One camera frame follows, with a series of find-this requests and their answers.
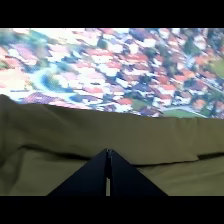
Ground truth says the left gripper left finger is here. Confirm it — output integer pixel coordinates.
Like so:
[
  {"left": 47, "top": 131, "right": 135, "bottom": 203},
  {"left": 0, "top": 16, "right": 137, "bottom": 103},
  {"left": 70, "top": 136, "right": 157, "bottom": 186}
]
[{"left": 47, "top": 148, "right": 109, "bottom": 197}]

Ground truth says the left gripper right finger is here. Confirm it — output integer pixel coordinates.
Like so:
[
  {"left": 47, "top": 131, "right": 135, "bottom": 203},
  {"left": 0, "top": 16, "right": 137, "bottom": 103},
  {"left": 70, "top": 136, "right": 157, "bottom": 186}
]
[{"left": 107, "top": 148, "right": 169, "bottom": 197}]

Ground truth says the olive green garment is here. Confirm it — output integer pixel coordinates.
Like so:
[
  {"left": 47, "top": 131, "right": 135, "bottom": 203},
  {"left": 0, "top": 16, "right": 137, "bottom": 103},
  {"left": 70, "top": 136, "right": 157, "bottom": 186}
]
[{"left": 0, "top": 94, "right": 224, "bottom": 197}]

